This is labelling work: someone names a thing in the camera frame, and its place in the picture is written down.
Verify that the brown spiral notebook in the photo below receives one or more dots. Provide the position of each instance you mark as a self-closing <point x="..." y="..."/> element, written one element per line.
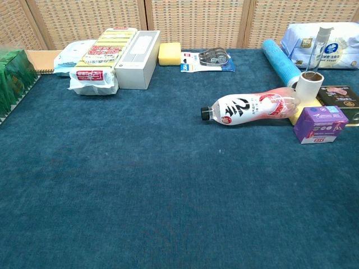
<point x="42" y="60"/>

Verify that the green patterned box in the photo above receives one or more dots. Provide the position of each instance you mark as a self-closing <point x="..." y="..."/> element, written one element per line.
<point x="14" y="78"/>

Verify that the purple carton box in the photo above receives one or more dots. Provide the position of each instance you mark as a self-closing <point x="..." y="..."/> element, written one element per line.
<point x="319" y="126"/>

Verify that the yellow red sponge pack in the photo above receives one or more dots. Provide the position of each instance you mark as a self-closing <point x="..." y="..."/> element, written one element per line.
<point x="103" y="53"/>

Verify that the woven wooden folding screen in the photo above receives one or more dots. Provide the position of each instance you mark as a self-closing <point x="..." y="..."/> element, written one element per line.
<point x="196" y="22"/>

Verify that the correction tape blister pack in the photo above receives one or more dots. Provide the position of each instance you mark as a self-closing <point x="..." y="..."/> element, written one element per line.
<point x="213" y="59"/>

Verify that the long white cardboard box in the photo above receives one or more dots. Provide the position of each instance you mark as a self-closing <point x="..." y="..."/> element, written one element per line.
<point x="137" y="61"/>

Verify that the thick yellow sponge block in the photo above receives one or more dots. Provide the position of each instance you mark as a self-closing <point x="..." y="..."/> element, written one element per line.
<point x="169" y="54"/>

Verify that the clear plastic tube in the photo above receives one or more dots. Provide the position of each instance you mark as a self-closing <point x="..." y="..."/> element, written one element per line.
<point x="318" y="47"/>

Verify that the dark luncheon meat tin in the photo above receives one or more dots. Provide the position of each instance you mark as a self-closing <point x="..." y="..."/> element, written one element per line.
<point x="336" y="96"/>

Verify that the white blue plastic pouch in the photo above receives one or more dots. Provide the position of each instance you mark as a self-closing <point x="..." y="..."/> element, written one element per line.
<point x="70" y="57"/>

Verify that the plastic bottle white red label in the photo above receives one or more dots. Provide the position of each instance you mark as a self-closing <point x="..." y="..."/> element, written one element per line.
<point x="241" y="112"/>

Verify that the white paper roll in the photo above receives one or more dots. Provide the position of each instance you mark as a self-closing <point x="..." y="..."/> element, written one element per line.
<point x="307" y="89"/>

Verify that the flat yellow sponge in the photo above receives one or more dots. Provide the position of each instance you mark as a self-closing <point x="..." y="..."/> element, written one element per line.
<point x="294" y="120"/>

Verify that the blue carpet table cover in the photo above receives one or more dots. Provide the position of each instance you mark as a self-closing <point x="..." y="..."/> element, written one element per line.
<point x="140" y="182"/>

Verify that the white blue tissue pack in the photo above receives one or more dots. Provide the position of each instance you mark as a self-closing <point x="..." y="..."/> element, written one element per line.
<point x="297" y="42"/>

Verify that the blue plastic bag roll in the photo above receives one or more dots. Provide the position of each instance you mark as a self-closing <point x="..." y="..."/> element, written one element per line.
<point x="277" y="60"/>

